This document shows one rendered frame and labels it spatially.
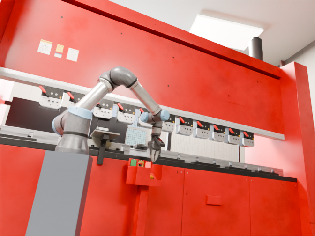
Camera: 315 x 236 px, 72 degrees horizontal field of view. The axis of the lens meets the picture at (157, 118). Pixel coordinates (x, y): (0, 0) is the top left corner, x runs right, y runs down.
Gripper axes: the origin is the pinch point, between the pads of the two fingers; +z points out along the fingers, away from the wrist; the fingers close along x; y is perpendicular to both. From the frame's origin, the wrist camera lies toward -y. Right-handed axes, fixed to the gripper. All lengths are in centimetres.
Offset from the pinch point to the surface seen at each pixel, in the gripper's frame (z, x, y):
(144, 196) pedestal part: 24.8, 5.4, -2.6
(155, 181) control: 14.2, 0.0, -6.7
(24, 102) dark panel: -38, 93, 99
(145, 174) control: 10.2, 8.9, -6.3
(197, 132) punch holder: -33, -58, 23
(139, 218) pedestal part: 38.6, 7.2, -3.8
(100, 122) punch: -25, 34, 38
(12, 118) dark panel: -22, 99, 98
